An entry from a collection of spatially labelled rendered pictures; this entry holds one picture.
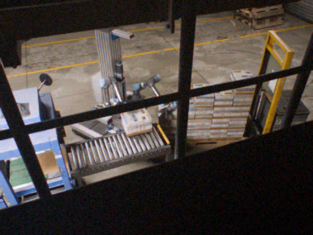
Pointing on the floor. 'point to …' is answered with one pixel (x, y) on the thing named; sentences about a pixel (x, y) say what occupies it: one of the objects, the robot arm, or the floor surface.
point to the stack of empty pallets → (246, 15)
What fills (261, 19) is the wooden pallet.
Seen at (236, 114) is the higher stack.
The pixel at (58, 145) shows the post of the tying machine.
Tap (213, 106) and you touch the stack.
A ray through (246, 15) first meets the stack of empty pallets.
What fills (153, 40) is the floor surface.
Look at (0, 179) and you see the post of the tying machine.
